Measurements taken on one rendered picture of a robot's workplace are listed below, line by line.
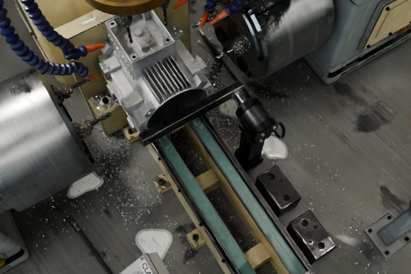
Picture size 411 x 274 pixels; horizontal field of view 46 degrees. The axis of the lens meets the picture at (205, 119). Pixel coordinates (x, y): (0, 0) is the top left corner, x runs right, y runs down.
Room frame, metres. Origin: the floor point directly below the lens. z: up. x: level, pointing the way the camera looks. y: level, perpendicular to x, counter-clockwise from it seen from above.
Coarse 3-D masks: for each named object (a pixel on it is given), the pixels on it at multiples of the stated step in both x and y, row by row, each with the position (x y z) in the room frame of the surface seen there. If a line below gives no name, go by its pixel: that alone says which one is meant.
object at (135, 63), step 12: (108, 24) 0.62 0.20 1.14; (120, 24) 0.64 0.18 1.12; (132, 24) 0.65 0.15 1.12; (144, 24) 0.65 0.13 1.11; (156, 24) 0.65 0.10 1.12; (108, 36) 0.62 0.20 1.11; (120, 36) 0.62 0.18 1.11; (132, 36) 0.61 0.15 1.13; (144, 36) 0.60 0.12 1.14; (156, 36) 0.62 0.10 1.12; (168, 36) 0.59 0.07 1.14; (120, 48) 0.57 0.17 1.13; (132, 48) 0.58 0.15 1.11; (144, 48) 0.58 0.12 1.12; (156, 48) 0.58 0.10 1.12; (168, 48) 0.57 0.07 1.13; (132, 60) 0.54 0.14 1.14; (144, 60) 0.54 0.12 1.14; (156, 60) 0.56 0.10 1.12; (132, 72) 0.53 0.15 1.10
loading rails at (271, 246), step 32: (128, 128) 0.54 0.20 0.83; (192, 128) 0.50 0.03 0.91; (160, 160) 0.42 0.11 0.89; (224, 160) 0.41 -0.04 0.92; (160, 192) 0.37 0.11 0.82; (192, 192) 0.34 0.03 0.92; (224, 192) 0.37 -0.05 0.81; (256, 192) 0.34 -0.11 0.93; (224, 224) 0.27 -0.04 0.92; (256, 224) 0.27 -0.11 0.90; (224, 256) 0.20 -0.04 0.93; (256, 256) 0.21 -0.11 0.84; (288, 256) 0.20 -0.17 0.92
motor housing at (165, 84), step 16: (176, 48) 0.62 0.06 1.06; (160, 64) 0.55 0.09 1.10; (176, 64) 0.55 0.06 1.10; (112, 80) 0.55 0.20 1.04; (128, 80) 0.54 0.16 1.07; (144, 80) 0.52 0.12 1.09; (160, 80) 0.52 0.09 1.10; (176, 80) 0.52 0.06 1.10; (208, 80) 0.55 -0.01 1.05; (144, 96) 0.49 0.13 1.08; (160, 96) 0.48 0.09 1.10; (176, 96) 0.56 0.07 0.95; (192, 96) 0.55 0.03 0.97; (160, 112) 0.53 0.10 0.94; (176, 112) 0.53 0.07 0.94; (144, 128) 0.45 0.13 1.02
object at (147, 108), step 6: (108, 42) 0.62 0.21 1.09; (102, 48) 0.61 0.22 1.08; (108, 48) 0.60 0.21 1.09; (108, 54) 0.60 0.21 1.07; (192, 78) 0.53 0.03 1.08; (198, 78) 0.53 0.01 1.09; (204, 78) 0.53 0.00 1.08; (198, 84) 0.52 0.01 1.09; (204, 84) 0.52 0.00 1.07; (144, 102) 0.47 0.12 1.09; (150, 102) 0.48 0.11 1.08; (144, 108) 0.46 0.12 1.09; (150, 108) 0.46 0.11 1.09; (144, 114) 0.45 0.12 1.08; (150, 114) 0.45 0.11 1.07
